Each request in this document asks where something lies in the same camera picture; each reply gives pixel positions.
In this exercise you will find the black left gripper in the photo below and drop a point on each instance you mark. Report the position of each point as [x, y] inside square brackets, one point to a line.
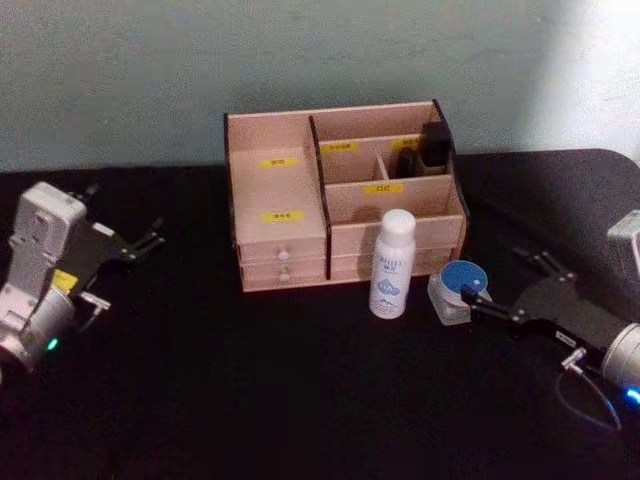
[100, 250]

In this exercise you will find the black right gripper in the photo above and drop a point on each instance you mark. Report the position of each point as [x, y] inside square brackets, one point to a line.
[565, 310]

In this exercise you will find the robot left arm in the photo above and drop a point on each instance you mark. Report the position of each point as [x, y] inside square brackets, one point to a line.
[40, 235]

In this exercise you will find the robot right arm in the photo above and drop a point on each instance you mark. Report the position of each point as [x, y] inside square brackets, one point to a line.
[625, 355]

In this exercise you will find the glass jar with blue lid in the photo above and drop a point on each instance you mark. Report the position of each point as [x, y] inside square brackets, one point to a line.
[462, 276]

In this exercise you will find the white spray bottle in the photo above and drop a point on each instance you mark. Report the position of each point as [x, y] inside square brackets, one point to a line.
[390, 270]

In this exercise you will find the small wooden drawer, white knob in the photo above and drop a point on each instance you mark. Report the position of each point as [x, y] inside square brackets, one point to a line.
[260, 277]
[260, 249]

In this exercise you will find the tall black container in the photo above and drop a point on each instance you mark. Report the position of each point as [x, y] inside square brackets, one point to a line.
[436, 145]

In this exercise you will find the wooden desk organizer with drawers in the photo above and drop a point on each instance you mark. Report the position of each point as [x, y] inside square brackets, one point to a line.
[280, 195]

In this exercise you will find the small black tube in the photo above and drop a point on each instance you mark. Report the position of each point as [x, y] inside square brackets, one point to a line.
[407, 164]

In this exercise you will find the black table cloth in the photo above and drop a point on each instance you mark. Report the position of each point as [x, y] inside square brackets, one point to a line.
[250, 390]

